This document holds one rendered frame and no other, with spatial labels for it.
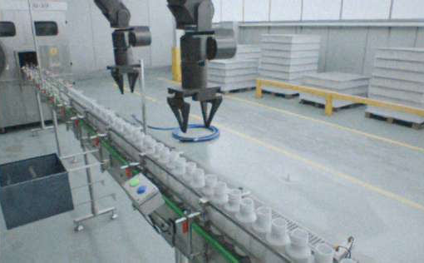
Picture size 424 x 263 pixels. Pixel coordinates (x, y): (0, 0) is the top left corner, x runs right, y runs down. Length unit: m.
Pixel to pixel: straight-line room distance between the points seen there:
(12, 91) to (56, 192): 4.31
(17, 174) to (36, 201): 0.31
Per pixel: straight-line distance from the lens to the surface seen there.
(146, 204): 1.02
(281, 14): 9.98
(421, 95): 6.15
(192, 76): 0.63
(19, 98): 5.90
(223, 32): 0.68
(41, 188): 1.66
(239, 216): 0.86
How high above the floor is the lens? 1.61
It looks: 18 degrees down
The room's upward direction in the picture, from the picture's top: straight up
